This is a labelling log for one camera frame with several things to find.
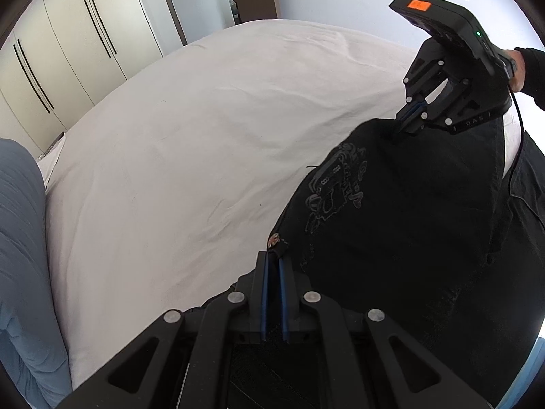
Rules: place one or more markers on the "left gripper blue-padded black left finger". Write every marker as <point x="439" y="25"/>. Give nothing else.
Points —
<point x="190" y="359"/>

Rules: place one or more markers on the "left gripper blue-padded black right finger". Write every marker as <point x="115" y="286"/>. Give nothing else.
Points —
<point x="370" y="361"/>

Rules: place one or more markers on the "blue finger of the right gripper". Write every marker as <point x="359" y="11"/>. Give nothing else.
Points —
<point x="409" y="117"/>

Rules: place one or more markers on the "black jeans pant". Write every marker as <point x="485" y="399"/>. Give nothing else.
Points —
<point x="435" y="231"/>

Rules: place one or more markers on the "person's right hand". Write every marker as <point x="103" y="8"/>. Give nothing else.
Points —
<point x="517" y="81"/>

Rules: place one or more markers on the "white bed sheet mattress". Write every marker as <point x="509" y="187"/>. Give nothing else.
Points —
<point x="165" y="191"/>

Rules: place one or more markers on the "cream wardrobe with handles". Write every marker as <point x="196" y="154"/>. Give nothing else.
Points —
<point x="63" y="57"/>

